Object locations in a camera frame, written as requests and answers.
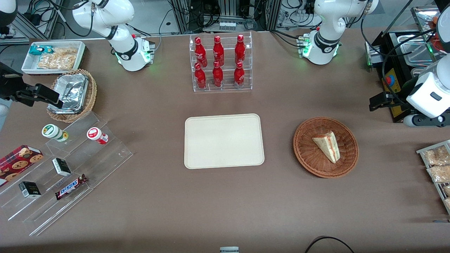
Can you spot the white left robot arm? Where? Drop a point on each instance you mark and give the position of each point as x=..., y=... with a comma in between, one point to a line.
x=323, y=21

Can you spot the red lidded cup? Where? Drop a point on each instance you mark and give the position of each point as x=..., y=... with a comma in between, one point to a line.
x=95, y=134

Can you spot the white power strip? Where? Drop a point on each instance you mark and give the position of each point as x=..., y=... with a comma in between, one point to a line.
x=227, y=26

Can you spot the white rectangular bin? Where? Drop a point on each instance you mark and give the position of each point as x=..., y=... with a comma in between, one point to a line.
x=29, y=65

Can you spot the clear bag of snacks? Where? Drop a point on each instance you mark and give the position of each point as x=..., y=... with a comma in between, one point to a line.
x=447, y=190
x=437, y=156
x=448, y=203
x=439, y=174

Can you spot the triangular sandwich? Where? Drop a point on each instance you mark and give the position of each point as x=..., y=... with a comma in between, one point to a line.
x=328, y=146

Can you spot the red plaid cookie box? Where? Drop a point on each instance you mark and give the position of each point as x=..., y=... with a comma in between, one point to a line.
x=17, y=163

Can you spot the snickers bar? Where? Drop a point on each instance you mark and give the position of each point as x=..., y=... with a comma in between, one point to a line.
x=70, y=187

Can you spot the green lidded cup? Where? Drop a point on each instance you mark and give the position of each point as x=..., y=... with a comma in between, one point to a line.
x=51, y=131

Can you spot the black food warmer case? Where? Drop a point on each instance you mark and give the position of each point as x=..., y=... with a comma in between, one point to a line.
x=390, y=40

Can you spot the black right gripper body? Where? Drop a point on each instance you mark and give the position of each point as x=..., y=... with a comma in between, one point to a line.
x=10, y=89

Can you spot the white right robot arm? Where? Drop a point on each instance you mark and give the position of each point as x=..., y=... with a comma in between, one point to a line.
x=123, y=52

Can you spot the large brown wicker basket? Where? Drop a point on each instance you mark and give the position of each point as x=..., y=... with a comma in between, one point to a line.
x=309, y=151

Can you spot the steel warmer pan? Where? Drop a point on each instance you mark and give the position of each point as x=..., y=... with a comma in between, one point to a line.
x=418, y=72
x=409, y=45

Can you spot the aluminium foil container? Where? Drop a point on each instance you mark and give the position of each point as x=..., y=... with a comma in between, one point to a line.
x=72, y=93

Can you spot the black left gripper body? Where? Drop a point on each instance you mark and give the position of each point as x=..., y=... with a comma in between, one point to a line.
x=394, y=101

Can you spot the red soda bottle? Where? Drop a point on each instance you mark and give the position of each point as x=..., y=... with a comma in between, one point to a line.
x=200, y=51
x=200, y=79
x=239, y=75
x=217, y=77
x=218, y=51
x=240, y=49

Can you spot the teal snack packet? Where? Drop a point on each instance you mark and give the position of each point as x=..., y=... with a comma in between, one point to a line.
x=37, y=50

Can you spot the cream plastic tray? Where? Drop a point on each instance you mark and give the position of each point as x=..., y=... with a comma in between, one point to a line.
x=218, y=144

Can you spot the clear acrylic bottle rack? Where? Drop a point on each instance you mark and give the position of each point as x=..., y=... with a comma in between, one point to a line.
x=228, y=35

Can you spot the small brown wicker basket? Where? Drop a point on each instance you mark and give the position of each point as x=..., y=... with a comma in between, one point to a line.
x=92, y=93

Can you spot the clear acrylic stepped shelf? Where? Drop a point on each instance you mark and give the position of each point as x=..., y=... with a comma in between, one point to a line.
x=91, y=165

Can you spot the clear bag of chips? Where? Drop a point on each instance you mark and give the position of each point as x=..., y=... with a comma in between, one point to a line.
x=59, y=59

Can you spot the metal tray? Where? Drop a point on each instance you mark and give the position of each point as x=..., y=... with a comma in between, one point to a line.
x=422, y=151

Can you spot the small dark box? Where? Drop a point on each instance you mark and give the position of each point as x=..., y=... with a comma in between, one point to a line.
x=62, y=167
x=30, y=189

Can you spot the grey device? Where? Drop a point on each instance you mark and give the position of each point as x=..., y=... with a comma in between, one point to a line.
x=229, y=250

